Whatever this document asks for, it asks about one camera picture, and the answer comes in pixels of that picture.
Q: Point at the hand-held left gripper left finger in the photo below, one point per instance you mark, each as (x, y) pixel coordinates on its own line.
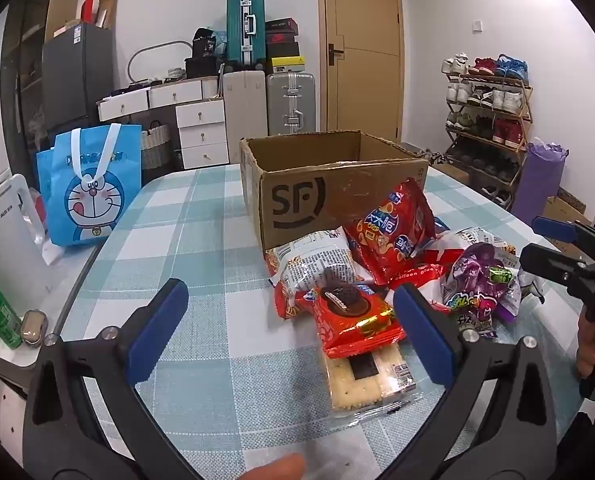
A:
(152, 340)

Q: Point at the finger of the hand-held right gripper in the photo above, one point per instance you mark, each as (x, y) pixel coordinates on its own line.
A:
(547, 262)
(552, 227)

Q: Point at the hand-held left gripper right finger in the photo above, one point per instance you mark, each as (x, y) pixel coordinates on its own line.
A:
(425, 335)

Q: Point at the white red noodle snack packet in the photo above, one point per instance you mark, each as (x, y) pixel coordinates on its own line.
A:
(317, 260)
(482, 237)

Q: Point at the purple snack packet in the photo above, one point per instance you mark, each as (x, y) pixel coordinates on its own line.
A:
(470, 280)

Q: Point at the red chocolate cookie packet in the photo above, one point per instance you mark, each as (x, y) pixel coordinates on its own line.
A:
(352, 325)

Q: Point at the clear cracker packet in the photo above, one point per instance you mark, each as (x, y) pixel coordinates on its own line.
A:
(357, 385)

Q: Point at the large red snack packet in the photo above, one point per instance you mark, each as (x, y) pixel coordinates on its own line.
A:
(387, 230)

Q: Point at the brown cardboard box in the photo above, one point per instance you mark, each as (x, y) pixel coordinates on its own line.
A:
(302, 200)

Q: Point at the person's right hand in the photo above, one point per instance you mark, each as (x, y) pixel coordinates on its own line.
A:
(587, 345)

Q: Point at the person's left hand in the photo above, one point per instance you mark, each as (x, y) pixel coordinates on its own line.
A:
(272, 467)

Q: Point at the brown flattened carton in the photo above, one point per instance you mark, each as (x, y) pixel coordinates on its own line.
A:
(565, 207)

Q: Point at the purple plastic bag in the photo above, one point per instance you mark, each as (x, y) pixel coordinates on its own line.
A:
(540, 180)

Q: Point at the white side table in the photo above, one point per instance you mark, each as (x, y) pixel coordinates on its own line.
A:
(62, 300)

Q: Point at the small cardboard shoe carton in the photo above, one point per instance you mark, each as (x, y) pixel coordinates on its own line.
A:
(458, 172)

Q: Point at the green checked tablecloth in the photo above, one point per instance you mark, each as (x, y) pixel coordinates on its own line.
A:
(202, 240)

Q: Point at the small tan device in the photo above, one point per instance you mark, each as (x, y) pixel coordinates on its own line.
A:
(33, 329)

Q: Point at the wooden shoe rack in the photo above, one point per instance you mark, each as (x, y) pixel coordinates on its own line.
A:
(525, 110)

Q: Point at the scattered sneakers pile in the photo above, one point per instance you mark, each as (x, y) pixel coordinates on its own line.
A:
(435, 156)

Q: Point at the rows of assorted shoes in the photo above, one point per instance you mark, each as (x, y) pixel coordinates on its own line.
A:
(487, 100)

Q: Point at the blue cartoon tote bag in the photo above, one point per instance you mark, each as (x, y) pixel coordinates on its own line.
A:
(97, 200)

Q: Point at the woven laundry basket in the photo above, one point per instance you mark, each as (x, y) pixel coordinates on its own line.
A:
(156, 147)

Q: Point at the white drawer cabinet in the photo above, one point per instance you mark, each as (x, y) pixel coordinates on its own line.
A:
(202, 135)

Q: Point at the wooden door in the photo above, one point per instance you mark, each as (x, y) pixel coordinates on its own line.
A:
(367, 85)

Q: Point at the desk with white drawers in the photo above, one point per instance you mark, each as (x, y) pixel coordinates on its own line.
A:
(127, 102)

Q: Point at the beige suitcase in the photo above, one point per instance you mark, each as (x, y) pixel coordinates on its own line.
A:
(245, 115)

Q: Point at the silver suitcase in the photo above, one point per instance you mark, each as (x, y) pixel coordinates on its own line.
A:
(290, 105)

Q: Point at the small white basket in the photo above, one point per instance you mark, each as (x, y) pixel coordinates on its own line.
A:
(175, 74)

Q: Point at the dark grey fridge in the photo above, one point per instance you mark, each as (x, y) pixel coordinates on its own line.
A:
(77, 75)

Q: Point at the black case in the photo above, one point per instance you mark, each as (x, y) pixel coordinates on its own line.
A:
(205, 67)

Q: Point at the black bag white print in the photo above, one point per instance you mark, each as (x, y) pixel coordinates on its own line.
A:
(205, 42)

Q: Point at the yellow black shoe box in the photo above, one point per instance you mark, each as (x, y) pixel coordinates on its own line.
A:
(288, 64)

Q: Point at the blue plastic bag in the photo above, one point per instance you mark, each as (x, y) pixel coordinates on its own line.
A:
(221, 42)

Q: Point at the dark glass cabinet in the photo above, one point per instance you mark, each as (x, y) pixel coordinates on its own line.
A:
(24, 60)

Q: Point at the plain black shoe box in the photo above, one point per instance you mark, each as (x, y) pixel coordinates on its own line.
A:
(283, 50)

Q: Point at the teal suitcase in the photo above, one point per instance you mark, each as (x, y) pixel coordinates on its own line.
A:
(245, 30)

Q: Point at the black shoe box red logo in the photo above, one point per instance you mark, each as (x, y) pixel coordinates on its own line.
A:
(281, 37)

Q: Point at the flat cardboard piece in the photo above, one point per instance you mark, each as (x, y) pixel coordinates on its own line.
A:
(108, 10)

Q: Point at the red paper bag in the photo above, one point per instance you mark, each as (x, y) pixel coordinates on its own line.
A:
(88, 10)

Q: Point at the black shoe box red stripe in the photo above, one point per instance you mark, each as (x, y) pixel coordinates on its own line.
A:
(281, 25)

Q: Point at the white light switch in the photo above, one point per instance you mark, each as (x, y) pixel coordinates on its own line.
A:
(477, 25)

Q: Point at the oval mirror frame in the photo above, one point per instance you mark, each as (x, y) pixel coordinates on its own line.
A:
(130, 62)

